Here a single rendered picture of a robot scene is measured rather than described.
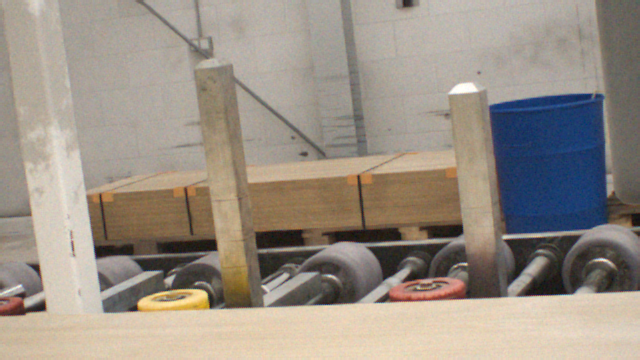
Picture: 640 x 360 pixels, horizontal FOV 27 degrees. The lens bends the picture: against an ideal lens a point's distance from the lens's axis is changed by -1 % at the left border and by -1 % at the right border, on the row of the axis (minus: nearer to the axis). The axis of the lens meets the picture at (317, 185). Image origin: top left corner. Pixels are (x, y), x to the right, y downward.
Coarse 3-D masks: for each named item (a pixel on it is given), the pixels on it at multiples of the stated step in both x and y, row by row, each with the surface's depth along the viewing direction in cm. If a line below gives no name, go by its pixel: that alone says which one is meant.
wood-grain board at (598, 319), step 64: (0, 320) 151; (64, 320) 147; (128, 320) 143; (192, 320) 139; (256, 320) 135; (320, 320) 132; (384, 320) 128; (448, 320) 125; (512, 320) 122; (576, 320) 119
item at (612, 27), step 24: (600, 0) 27; (624, 0) 27; (600, 24) 27; (624, 24) 27; (600, 48) 28; (624, 48) 27; (624, 72) 27; (624, 96) 27; (624, 120) 27; (624, 144) 27; (624, 168) 28; (624, 192) 28
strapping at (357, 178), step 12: (372, 168) 674; (456, 168) 637; (348, 180) 659; (360, 180) 657; (372, 180) 655; (108, 192) 715; (180, 192) 697; (192, 192) 694; (360, 192) 658; (360, 204) 659; (192, 228) 698
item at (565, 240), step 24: (432, 240) 203; (504, 240) 198; (528, 240) 196; (552, 240) 195; (576, 240) 194; (144, 264) 220; (168, 264) 219; (264, 264) 212; (384, 264) 205; (552, 288) 196
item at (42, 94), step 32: (32, 0) 145; (32, 32) 145; (32, 64) 146; (64, 64) 149; (32, 96) 147; (64, 96) 149; (32, 128) 147; (64, 128) 148; (32, 160) 148; (64, 160) 148; (32, 192) 149; (64, 192) 148; (64, 224) 148; (64, 256) 149; (64, 288) 149; (96, 288) 152
